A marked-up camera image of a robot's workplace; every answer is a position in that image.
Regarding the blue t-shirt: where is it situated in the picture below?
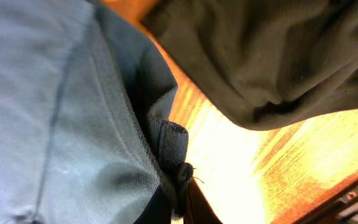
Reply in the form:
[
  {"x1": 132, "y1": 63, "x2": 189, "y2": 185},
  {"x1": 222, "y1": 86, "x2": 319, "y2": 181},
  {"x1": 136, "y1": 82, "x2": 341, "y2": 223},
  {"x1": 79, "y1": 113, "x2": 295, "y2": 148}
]
[{"x1": 0, "y1": 0, "x2": 191, "y2": 223}]

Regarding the black garment at right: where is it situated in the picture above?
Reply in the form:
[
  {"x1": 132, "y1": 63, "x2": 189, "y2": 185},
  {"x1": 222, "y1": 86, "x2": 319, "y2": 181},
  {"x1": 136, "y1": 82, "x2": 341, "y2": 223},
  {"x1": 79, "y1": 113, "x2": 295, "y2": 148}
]
[{"x1": 141, "y1": 0, "x2": 358, "y2": 131}]

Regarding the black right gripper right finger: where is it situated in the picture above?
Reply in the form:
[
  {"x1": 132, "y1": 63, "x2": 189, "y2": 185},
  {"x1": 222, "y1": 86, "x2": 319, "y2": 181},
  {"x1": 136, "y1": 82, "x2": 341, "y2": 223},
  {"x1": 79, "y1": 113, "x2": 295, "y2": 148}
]
[{"x1": 183, "y1": 179, "x2": 222, "y2": 224}]

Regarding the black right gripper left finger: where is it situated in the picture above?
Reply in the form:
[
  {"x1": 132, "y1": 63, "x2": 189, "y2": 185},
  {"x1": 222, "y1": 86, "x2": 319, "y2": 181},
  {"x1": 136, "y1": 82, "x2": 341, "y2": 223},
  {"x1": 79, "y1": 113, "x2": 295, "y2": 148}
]
[{"x1": 134, "y1": 185, "x2": 172, "y2": 224}]

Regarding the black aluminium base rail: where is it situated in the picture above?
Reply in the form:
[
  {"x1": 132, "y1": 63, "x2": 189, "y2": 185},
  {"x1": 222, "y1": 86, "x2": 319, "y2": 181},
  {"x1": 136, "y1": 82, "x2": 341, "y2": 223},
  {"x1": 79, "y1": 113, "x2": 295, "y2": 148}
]
[{"x1": 295, "y1": 179, "x2": 358, "y2": 224}]

